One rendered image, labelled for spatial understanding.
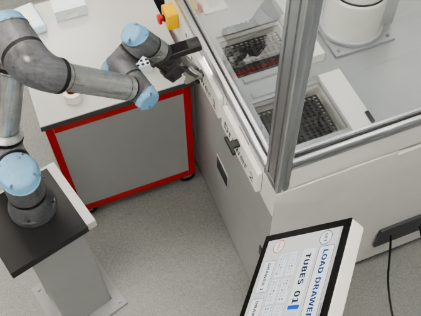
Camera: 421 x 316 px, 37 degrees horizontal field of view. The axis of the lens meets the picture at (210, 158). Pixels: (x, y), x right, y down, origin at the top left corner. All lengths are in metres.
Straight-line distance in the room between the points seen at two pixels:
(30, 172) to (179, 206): 1.17
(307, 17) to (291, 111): 0.30
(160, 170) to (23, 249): 0.94
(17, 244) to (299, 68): 1.06
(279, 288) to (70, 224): 0.74
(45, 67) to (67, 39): 0.94
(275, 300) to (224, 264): 1.20
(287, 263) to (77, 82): 0.72
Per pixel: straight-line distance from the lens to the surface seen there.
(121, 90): 1.78
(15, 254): 2.00
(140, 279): 2.75
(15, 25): 1.66
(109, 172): 2.64
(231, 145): 1.96
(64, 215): 2.03
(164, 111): 2.43
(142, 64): 2.35
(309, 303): 1.48
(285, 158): 1.68
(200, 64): 2.15
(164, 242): 2.81
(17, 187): 1.85
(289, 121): 1.54
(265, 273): 1.66
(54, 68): 1.61
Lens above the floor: 2.53
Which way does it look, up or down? 57 degrees down
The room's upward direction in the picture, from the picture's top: 1 degrees counter-clockwise
